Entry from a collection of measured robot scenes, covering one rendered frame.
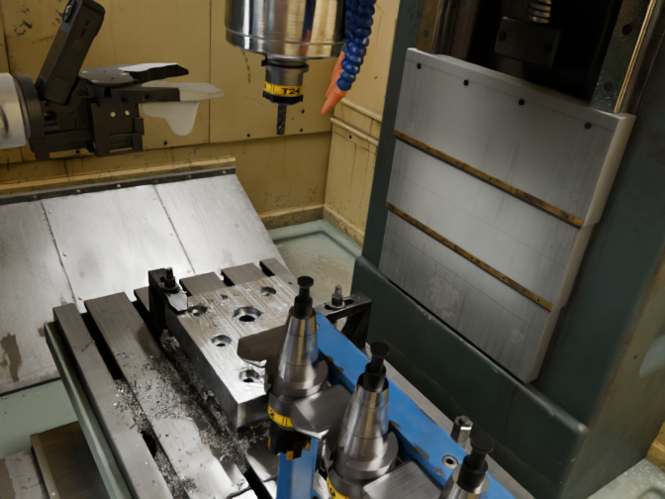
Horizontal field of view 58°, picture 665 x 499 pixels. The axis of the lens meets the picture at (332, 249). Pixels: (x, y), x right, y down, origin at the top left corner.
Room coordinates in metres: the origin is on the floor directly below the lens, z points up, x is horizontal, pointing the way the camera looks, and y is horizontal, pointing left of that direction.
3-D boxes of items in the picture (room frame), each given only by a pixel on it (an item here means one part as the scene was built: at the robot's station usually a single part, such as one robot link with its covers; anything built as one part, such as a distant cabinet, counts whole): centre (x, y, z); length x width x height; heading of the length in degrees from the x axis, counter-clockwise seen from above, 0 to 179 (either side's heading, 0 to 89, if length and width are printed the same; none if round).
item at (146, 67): (0.74, 0.25, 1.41); 0.09 x 0.03 x 0.06; 152
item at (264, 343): (0.51, 0.05, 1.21); 0.07 x 0.05 x 0.01; 128
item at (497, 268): (1.08, -0.26, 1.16); 0.48 x 0.05 x 0.51; 38
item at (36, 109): (0.65, 0.30, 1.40); 0.12 x 0.08 x 0.09; 128
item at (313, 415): (0.43, -0.01, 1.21); 0.07 x 0.05 x 0.01; 128
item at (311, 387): (0.47, 0.02, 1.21); 0.06 x 0.06 x 0.03
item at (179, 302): (0.91, 0.29, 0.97); 0.13 x 0.03 x 0.15; 38
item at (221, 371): (0.84, 0.11, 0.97); 0.29 x 0.23 x 0.05; 38
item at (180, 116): (0.67, 0.19, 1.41); 0.09 x 0.03 x 0.06; 103
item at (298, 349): (0.47, 0.02, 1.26); 0.04 x 0.04 x 0.07
